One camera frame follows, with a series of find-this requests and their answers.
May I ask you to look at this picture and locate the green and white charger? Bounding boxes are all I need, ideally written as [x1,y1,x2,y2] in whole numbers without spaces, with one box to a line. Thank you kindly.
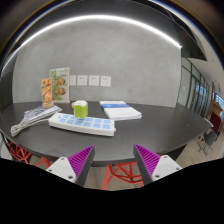
[73,99,89,119]

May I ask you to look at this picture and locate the large green menu sign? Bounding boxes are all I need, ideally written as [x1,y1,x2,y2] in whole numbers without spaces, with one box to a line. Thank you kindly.
[49,66,71,104]

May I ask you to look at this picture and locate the white power strip blue sockets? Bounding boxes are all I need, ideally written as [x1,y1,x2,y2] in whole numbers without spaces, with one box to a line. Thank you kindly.
[48,112,117,138]

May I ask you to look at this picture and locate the white power strip cable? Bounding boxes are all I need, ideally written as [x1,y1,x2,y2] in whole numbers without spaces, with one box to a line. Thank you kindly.
[9,116,52,138]

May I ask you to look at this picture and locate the small orange menu sign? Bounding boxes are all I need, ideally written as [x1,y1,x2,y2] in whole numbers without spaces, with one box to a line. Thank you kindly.
[40,77,55,109]

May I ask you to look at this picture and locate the curved ceiling light strip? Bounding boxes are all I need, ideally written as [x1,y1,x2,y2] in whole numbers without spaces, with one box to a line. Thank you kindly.
[0,14,183,78]

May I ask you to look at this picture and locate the red wire-frame chair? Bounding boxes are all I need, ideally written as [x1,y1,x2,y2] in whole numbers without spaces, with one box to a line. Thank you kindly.
[8,141,53,169]
[101,161,145,191]

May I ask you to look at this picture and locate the white and blue booklet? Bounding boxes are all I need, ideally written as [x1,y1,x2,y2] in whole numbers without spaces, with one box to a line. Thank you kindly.
[99,100,143,121]

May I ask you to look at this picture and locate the dark grey chair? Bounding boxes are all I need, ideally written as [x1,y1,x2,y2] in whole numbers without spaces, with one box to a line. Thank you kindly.
[198,129,220,156]

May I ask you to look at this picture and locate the black-framed glass partition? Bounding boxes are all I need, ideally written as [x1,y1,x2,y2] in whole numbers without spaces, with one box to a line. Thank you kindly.
[178,56,224,118]

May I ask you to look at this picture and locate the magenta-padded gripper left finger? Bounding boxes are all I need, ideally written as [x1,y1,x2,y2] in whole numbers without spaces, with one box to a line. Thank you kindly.
[45,144,96,188]

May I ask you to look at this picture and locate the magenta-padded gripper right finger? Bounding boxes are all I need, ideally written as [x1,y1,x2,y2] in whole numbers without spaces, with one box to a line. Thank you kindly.
[133,143,183,187]

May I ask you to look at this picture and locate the white wall socket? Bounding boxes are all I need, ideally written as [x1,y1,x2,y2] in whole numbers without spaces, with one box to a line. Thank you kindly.
[68,75,77,87]
[100,75,112,88]
[76,74,89,87]
[88,74,101,87]

